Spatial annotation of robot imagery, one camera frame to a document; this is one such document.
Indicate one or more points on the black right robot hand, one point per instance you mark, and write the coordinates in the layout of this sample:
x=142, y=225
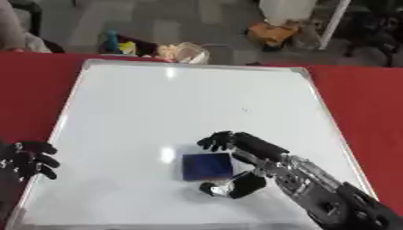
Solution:
x=257, y=146

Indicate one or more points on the orange bag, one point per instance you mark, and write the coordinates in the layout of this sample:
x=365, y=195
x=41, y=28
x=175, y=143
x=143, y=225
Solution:
x=270, y=34

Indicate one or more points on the white pole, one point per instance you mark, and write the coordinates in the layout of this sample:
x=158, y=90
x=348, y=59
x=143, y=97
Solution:
x=333, y=24

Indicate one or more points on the blue square eraser brush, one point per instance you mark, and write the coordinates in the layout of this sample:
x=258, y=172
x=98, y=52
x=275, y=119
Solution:
x=208, y=166

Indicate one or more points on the clear plastic bag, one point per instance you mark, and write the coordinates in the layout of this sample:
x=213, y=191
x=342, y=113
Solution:
x=186, y=53

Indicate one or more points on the person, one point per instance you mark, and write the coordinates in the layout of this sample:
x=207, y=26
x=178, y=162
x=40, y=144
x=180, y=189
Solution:
x=18, y=30

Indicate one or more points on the black chair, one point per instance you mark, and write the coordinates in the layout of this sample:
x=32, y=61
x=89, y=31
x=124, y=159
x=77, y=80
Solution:
x=373, y=30

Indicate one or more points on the colourful toy pile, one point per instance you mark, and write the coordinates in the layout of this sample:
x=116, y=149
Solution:
x=126, y=45

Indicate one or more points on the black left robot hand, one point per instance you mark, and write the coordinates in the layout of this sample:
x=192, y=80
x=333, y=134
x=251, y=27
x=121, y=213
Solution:
x=26, y=160

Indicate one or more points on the white whiteboard with silver frame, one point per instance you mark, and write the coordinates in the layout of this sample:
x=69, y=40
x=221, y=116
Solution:
x=199, y=119

